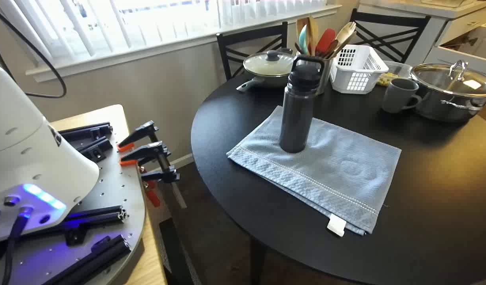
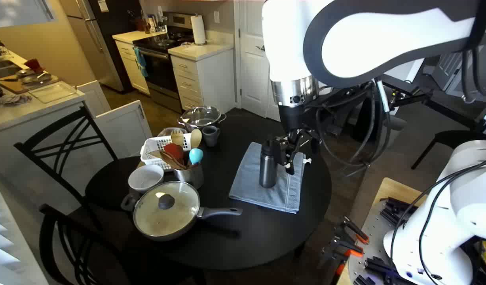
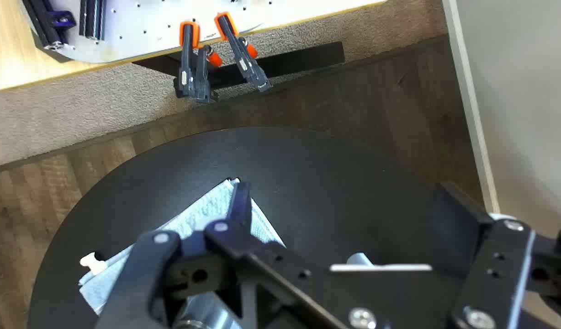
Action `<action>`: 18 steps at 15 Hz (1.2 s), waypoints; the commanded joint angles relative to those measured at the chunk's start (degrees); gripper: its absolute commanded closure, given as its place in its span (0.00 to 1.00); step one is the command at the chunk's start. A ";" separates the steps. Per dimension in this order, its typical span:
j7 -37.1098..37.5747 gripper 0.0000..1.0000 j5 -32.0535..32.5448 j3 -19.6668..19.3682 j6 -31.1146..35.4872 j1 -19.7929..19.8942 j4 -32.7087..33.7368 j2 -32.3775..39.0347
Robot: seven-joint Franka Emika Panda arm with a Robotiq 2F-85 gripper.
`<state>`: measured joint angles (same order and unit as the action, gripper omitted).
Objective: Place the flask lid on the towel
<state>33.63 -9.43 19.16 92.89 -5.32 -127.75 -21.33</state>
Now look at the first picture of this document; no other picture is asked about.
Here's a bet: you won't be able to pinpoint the wooden spoon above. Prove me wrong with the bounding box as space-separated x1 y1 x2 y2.
331 21 357 56

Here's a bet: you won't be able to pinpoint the grey frying pan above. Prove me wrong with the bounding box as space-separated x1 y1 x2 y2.
234 51 297 95

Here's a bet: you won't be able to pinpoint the black flask lid with handle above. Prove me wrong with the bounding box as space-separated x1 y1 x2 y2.
289 54 326 91

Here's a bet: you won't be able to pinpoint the black clamp orange trigger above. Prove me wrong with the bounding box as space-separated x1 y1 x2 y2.
115 119 160 156
118 140 188 211

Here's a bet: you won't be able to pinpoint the teal spatula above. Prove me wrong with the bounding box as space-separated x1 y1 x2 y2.
296 23 312 57

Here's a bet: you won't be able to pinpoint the light blue towel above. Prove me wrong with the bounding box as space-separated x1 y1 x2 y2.
225 105 403 239

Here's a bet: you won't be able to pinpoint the white window blinds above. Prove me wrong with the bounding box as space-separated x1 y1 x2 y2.
0 0 327 67

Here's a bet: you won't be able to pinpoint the glass pot lid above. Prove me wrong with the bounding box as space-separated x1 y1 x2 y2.
410 59 486 100

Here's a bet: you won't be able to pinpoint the white kitchen cabinet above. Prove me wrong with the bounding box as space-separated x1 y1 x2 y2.
357 0 486 76

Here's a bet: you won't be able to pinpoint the wooden stand table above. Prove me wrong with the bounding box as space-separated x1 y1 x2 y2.
47 103 169 285

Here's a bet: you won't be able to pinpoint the black wooden chair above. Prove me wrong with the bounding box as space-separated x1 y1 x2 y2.
215 21 289 83
348 7 432 65

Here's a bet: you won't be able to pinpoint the dark metal flask bottle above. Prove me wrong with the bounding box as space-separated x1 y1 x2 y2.
277 78 318 156

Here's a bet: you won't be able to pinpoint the black metal bracket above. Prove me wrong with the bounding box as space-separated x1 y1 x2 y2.
58 121 115 163

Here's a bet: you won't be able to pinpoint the grey ceramic mug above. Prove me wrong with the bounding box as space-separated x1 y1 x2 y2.
380 76 422 116

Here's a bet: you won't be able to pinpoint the black aluminium rail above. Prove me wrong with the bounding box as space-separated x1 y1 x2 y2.
19 205 128 247
39 233 133 285

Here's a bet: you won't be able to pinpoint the white plastic basket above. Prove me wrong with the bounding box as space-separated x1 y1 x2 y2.
327 43 391 97

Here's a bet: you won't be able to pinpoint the red spatula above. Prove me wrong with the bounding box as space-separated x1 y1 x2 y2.
313 27 338 59

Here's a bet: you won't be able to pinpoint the black base plug cable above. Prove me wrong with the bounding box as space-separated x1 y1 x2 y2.
0 206 35 285

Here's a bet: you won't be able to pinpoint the wooden spatula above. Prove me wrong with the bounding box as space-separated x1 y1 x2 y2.
304 16 321 54

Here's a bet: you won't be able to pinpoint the black hanging cable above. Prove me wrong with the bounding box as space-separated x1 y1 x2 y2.
0 4 68 100

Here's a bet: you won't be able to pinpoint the stainless steel pot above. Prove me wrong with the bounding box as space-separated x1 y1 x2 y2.
408 62 486 125

